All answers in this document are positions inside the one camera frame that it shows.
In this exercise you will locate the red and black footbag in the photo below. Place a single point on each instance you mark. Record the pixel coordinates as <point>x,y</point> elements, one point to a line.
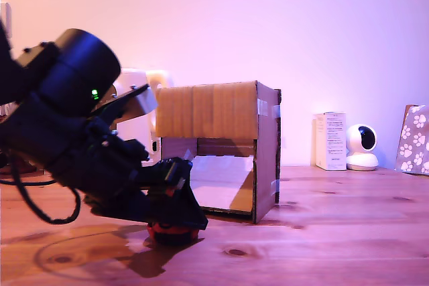
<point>172,235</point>

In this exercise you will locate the cardboard dice tower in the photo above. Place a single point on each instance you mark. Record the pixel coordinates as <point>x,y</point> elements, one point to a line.
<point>214,112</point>

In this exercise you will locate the white electric kettle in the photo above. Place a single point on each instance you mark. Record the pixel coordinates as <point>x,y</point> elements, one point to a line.
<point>157,77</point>

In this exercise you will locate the white printed carton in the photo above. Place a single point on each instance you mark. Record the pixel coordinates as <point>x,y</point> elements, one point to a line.
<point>333,142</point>

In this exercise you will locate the paw print bag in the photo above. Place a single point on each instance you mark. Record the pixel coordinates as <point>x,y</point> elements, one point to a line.
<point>414,142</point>

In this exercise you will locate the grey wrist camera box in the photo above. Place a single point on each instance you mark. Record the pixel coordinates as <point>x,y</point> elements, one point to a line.
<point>145,102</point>

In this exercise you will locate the small white round camera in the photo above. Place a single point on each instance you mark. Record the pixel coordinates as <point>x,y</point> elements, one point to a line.
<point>362,162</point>

